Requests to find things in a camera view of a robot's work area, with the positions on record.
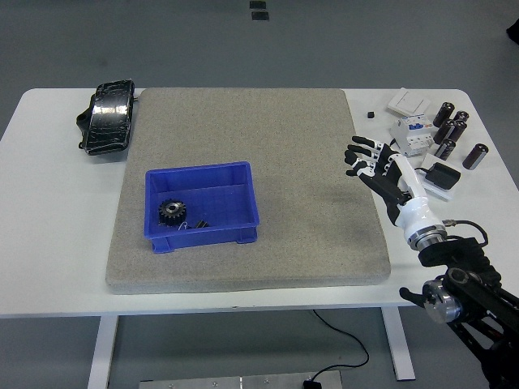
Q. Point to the small black gear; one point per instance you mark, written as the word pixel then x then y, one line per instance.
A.
pixel 201 224

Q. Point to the blue plastic box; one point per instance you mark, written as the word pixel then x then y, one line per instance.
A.
pixel 211 194

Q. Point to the black floor plug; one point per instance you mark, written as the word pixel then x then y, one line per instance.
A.
pixel 311 382

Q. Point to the grey-brown mat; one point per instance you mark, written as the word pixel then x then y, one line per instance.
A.
pixel 243 133

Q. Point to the dark cylindrical capacitor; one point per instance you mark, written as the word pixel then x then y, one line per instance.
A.
pixel 461 115
pixel 446 149
pixel 443 131
pixel 475 156
pixel 458 130
pixel 443 114

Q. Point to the black object at room edge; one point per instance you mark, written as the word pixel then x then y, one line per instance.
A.
pixel 514 32

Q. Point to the white circuit breaker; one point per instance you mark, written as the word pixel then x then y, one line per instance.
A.
pixel 411 135

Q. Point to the white table leg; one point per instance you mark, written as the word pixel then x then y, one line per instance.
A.
pixel 101 352
pixel 399 344

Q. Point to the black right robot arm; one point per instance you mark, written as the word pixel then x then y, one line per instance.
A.
pixel 470 279

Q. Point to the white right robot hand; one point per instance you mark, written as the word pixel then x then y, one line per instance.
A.
pixel 417 210

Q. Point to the white wall switch plate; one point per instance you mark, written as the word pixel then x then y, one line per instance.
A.
pixel 407 101

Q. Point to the large black gear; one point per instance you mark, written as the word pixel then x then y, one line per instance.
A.
pixel 172 211

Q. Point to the metal base plate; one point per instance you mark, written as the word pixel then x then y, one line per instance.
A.
pixel 227 383

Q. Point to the white flat panel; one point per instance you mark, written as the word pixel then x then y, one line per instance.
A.
pixel 440 193

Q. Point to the black power adapter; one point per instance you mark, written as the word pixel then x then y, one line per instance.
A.
pixel 444 176

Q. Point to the black floor socket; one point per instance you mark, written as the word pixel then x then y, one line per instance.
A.
pixel 260 15
pixel 258 4

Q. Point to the black tape-wrapped device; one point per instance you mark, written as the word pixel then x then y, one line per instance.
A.
pixel 109 121

